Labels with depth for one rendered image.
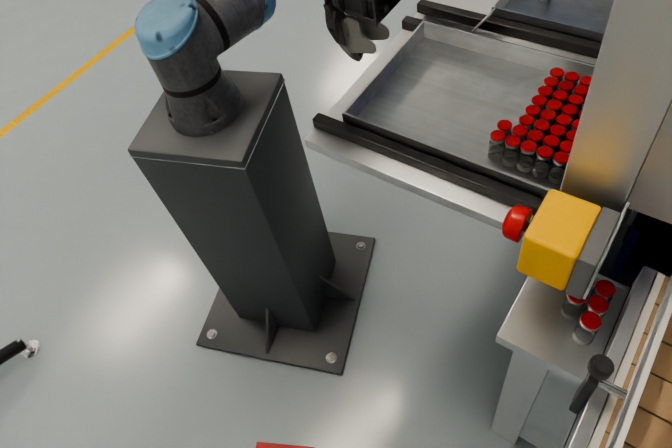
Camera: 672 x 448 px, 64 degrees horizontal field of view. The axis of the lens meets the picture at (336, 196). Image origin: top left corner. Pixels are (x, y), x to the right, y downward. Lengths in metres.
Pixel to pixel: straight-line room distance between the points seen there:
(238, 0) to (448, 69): 0.39
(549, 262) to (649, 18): 0.25
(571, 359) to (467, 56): 0.54
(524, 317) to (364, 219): 1.21
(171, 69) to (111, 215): 1.25
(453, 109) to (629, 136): 0.39
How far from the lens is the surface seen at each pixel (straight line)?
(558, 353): 0.69
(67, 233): 2.24
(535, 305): 0.71
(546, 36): 1.02
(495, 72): 0.96
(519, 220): 0.60
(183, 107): 1.06
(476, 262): 1.75
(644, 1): 0.48
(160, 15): 1.01
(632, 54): 0.51
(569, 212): 0.60
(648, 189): 0.61
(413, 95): 0.92
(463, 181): 0.78
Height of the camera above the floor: 1.51
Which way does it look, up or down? 52 degrees down
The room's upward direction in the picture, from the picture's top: 14 degrees counter-clockwise
